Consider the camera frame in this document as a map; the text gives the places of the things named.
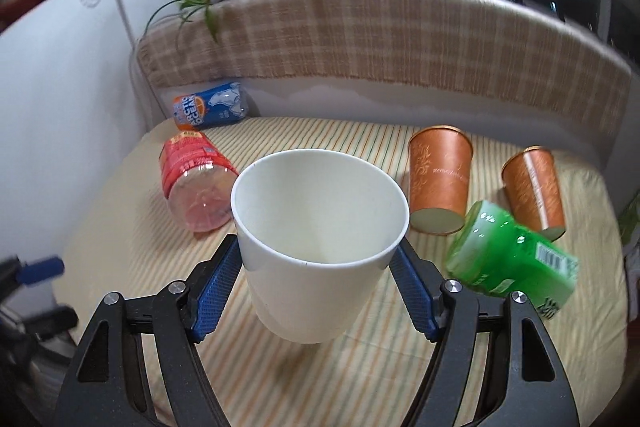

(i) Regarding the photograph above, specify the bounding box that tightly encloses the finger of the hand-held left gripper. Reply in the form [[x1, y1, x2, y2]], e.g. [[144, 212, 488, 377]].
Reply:
[[0, 256, 66, 289], [0, 304, 79, 338]]

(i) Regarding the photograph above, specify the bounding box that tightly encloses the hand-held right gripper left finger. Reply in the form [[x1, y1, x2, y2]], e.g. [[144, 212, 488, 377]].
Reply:
[[57, 234, 241, 427]]

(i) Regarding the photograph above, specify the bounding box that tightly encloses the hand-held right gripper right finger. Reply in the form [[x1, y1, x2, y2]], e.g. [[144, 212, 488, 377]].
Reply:
[[389, 237, 581, 427]]

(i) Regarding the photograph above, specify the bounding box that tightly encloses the white cup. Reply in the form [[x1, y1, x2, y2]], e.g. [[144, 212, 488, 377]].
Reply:
[[230, 148, 411, 344]]

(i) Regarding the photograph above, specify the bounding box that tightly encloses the tall orange paper cup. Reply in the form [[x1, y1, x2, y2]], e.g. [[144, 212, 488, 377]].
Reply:
[[407, 125, 474, 236], [501, 147, 567, 242]]

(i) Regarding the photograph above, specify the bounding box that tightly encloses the green plastic bottle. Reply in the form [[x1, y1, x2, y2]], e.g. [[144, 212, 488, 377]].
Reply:
[[445, 200, 580, 320]]

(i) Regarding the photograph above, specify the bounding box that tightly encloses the red label plastic bottle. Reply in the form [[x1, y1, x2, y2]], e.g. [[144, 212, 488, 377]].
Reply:
[[159, 130, 240, 233]]

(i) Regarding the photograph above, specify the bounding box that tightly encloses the blue drink can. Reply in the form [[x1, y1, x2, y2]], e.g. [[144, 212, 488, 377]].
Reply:
[[172, 81, 249, 131]]

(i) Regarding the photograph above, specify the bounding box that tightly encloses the plaid beige cloth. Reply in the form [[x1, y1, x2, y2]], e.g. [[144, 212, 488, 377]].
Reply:
[[135, 0, 634, 148]]

